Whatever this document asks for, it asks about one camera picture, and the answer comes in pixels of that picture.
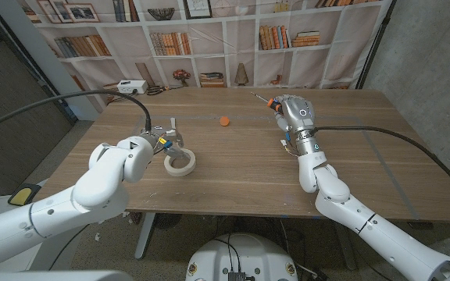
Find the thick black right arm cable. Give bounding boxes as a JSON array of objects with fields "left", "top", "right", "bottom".
[{"left": 311, "top": 125, "right": 450, "bottom": 205}]

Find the yellow black tool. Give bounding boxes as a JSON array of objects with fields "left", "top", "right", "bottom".
[{"left": 7, "top": 183, "right": 42, "bottom": 207}]

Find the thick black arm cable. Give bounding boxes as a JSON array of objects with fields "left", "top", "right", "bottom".
[
  {"left": 0, "top": 89, "right": 152, "bottom": 136},
  {"left": 311, "top": 125, "right": 450, "bottom": 205}
]

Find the cream masking tape roll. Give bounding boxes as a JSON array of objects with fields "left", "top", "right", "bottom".
[{"left": 163, "top": 148, "right": 197, "bottom": 177}]

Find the white power strip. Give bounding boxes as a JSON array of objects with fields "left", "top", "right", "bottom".
[{"left": 116, "top": 80, "right": 148, "bottom": 94}]

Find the black coiled cable bundle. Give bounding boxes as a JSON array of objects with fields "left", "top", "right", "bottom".
[{"left": 145, "top": 84, "right": 171, "bottom": 97}]

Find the printed bookshelf backdrop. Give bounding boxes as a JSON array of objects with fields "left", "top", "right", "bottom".
[{"left": 16, "top": 0, "right": 394, "bottom": 115}]

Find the grey table leg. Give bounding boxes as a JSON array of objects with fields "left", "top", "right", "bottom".
[
  {"left": 332, "top": 226, "right": 358, "bottom": 271},
  {"left": 134, "top": 212, "right": 158, "bottom": 261}
]

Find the black backdrop stand pole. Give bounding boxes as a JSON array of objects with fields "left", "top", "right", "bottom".
[{"left": 355, "top": 0, "right": 398, "bottom": 90}]

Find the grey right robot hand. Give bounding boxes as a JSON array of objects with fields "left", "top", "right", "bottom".
[{"left": 270, "top": 94, "right": 321, "bottom": 156}]

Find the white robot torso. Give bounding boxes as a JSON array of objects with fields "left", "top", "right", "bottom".
[{"left": 185, "top": 233, "right": 299, "bottom": 281}]

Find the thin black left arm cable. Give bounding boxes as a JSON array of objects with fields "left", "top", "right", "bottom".
[{"left": 48, "top": 223, "right": 90, "bottom": 271}]

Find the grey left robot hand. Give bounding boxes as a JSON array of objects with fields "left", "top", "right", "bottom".
[{"left": 145, "top": 117, "right": 190, "bottom": 159}]

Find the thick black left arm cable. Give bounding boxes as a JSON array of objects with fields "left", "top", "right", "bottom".
[{"left": 0, "top": 89, "right": 152, "bottom": 136}]

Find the black orange screwdriver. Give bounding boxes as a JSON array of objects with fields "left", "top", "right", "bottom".
[{"left": 250, "top": 91, "right": 284, "bottom": 115}]

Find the black ribbed round object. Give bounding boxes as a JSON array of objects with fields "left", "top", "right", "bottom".
[{"left": 153, "top": 213, "right": 183, "bottom": 230}]

